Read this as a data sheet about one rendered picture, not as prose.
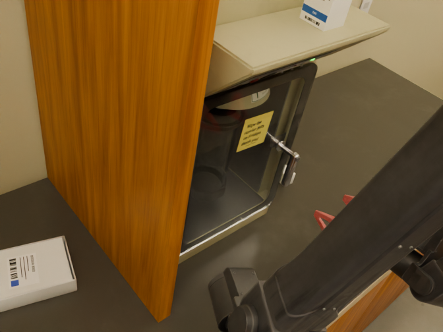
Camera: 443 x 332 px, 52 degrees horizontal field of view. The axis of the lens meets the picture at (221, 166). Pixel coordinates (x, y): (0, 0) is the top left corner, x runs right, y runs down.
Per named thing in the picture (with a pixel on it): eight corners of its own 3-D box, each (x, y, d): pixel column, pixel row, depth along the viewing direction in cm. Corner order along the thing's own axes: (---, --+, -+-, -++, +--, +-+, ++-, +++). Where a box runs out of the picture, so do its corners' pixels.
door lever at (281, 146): (275, 170, 103) (267, 175, 102) (285, 138, 97) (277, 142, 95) (292, 185, 100) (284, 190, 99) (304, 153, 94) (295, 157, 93)
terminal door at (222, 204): (170, 257, 97) (191, 101, 70) (269, 202, 114) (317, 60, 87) (172, 260, 96) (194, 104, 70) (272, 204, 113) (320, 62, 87)
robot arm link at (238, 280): (250, 328, 45) (320, 325, 49) (223, 237, 53) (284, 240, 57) (207, 381, 52) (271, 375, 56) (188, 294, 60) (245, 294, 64)
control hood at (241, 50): (186, 91, 69) (194, 29, 62) (321, 48, 87) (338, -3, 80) (237, 132, 63) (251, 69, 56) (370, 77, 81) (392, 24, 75)
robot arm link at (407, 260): (407, 286, 81) (414, 284, 85) (430, 256, 79) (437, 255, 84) (374, 261, 85) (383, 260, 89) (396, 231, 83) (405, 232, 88)
